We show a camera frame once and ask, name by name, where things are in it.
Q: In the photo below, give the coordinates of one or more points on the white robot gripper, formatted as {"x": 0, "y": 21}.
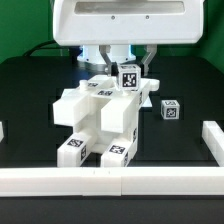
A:
{"x": 127, "y": 22}

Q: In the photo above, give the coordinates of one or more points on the white tagged cube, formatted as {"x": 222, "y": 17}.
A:
{"x": 170, "y": 109}
{"x": 129, "y": 77}

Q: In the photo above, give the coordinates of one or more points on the white chair back frame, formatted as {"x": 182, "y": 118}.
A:
{"x": 98, "y": 86}

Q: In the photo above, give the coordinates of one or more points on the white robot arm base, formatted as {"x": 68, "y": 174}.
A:
{"x": 95, "y": 57}

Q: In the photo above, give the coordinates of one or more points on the white right rail barrier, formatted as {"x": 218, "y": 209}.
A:
{"x": 213, "y": 136}

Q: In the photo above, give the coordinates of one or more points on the white rail barrier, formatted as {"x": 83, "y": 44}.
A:
{"x": 213, "y": 136}
{"x": 1, "y": 131}
{"x": 86, "y": 181}

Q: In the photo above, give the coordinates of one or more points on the white front rail barrier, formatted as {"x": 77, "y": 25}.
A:
{"x": 86, "y": 181}

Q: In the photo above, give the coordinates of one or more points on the white left rail barrier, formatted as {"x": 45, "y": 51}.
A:
{"x": 1, "y": 131}

